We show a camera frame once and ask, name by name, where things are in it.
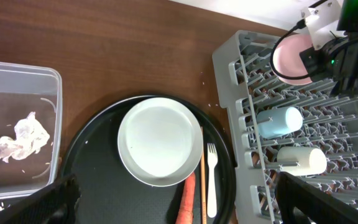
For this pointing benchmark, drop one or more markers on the black round tray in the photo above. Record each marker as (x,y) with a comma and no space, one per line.
(109,194)

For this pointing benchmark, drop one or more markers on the white tissue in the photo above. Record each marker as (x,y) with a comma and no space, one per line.
(30,137)

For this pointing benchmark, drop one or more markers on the white paper cup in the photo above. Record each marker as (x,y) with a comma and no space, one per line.
(311,160)

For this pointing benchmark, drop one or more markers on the pink bowl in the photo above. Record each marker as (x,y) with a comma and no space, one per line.
(286,57)

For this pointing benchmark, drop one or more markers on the orange carrot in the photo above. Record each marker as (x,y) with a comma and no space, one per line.
(185,213)

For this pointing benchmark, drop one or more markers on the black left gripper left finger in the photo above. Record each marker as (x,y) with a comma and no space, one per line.
(56,203)

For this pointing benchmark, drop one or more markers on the light blue plastic cup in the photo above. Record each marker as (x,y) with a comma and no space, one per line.
(279,121)

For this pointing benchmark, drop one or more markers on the grey round plate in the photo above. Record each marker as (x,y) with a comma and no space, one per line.
(160,142)

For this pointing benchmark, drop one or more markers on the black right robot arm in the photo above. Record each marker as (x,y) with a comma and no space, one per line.
(333,28)

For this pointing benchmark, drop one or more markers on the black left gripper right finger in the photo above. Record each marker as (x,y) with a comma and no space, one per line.
(300,202)

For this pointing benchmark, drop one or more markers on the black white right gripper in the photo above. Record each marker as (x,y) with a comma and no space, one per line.
(333,28)

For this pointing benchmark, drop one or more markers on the grey dishwasher rack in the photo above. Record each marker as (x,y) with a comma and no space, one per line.
(246,86)

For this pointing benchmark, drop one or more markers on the clear plastic bin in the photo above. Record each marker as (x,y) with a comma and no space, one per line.
(25,89)

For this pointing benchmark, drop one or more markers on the white plastic fork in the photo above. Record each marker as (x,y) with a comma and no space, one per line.
(212,158)

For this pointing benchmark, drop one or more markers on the wooden chopstick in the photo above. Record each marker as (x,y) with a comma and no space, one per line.
(203,189)

